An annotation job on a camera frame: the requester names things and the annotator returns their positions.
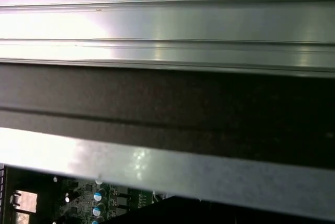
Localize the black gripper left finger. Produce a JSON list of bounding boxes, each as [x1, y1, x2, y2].
[[104, 195, 172, 224]]

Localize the open PC case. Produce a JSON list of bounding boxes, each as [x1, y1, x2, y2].
[[0, 60, 335, 224]]

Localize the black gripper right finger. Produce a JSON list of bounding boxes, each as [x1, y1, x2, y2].
[[171, 195, 236, 224]]

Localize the green motherboard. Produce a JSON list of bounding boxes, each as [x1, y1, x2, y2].
[[5, 171, 168, 224]]

